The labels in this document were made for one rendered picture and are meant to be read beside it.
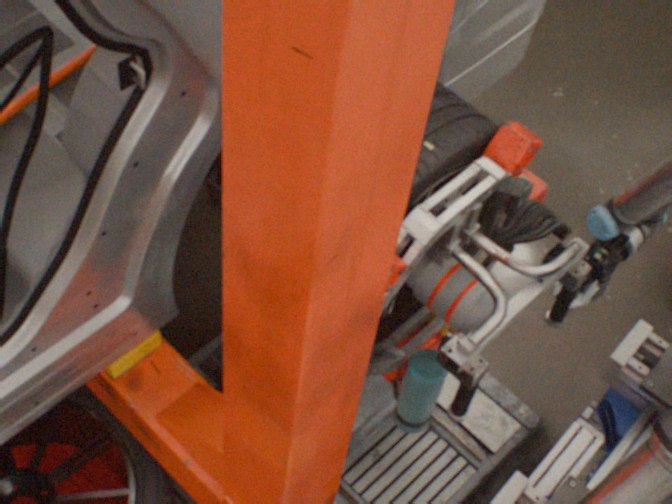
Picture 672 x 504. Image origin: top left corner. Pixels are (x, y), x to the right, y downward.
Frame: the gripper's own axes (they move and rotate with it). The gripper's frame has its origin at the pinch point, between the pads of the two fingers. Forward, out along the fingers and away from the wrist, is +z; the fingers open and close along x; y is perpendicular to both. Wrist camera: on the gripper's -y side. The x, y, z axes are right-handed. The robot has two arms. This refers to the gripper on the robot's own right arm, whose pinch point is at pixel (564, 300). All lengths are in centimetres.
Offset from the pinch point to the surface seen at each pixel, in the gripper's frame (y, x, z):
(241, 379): 43, -16, 81
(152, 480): -32, -41, 84
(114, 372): -12, -58, 78
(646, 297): -83, 1, -83
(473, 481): -75, 3, 11
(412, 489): -77, -7, 24
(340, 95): 111, -5, 80
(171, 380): -15, -49, 70
